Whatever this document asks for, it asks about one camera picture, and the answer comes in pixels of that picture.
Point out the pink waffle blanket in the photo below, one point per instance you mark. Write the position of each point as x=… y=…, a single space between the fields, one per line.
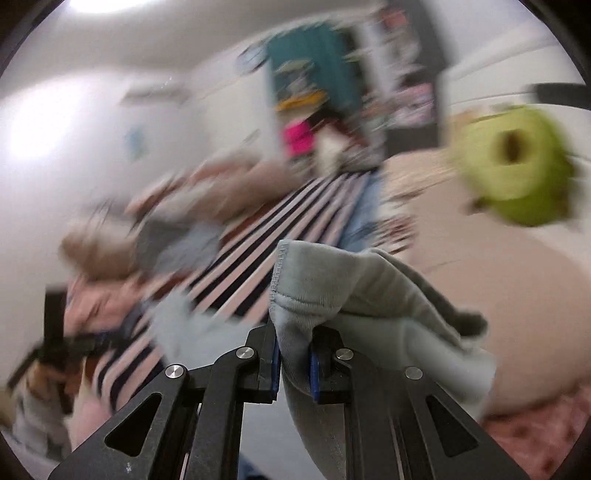
x=101 y=304

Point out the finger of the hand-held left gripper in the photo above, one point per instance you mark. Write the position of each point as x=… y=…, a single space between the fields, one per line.
x=97 y=344

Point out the green avocado plush toy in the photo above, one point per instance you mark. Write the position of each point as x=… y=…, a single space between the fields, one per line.
x=531 y=184

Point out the pink beige pillow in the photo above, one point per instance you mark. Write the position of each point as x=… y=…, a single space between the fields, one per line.
x=485 y=286

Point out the red dotted bedsheet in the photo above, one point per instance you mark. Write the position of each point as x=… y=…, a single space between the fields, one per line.
x=531 y=434

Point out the round wall clock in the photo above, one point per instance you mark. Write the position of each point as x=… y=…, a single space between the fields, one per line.
x=251 y=57

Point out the white cushion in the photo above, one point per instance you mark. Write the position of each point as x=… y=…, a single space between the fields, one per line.
x=330 y=150

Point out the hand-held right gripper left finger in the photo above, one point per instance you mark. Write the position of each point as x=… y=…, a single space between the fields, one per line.
x=274 y=369

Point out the grey blue cloth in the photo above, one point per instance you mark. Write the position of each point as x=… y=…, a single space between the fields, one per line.
x=175 y=244

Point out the light blue pants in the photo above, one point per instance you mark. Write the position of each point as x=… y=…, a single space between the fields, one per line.
x=383 y=323

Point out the dark bookshelf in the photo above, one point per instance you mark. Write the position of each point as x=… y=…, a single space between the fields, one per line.
x=429 y=37

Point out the white air conditioner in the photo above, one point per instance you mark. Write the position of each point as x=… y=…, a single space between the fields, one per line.
x=157 y=94

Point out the pink grey striped duvet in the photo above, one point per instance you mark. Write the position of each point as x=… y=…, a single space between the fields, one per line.
x=240 y=184

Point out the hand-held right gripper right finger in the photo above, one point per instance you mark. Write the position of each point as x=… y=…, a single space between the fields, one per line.
x=316 y=374

